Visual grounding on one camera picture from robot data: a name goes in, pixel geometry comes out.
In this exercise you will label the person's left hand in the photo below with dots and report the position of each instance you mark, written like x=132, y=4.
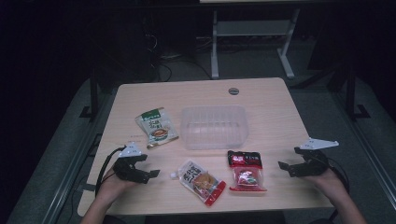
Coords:
x=110, y=188

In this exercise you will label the person's right hand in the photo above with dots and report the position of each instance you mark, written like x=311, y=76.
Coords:
x=331, y=183

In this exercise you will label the white metal table frame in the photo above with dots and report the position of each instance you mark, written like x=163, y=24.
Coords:
x=252, y=28

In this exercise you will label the green and white sauce pouch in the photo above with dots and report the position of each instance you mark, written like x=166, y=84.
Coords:
x=157, y=127

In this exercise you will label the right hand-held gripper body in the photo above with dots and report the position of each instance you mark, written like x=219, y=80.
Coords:
x=316, y=165

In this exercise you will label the clear plastic container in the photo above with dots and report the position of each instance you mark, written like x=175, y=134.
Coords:
x=214, y=127

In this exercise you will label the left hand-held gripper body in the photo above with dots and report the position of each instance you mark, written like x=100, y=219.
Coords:
x=126, y=169

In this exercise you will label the black metal stand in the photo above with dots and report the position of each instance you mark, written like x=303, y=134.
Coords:
x=351, y=99
x=93, y=99

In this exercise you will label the grey metal rail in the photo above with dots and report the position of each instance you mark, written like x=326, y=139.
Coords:
x=74, y=168
x=367, y=143

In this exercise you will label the red and black snack packet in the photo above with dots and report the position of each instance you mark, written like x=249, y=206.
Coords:
x=246, y=171

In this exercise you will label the grey tape strip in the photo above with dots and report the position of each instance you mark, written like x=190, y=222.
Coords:
x=86, y=187

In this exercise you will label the white and red spouted pouch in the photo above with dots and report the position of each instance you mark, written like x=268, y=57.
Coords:
x=200, y=182

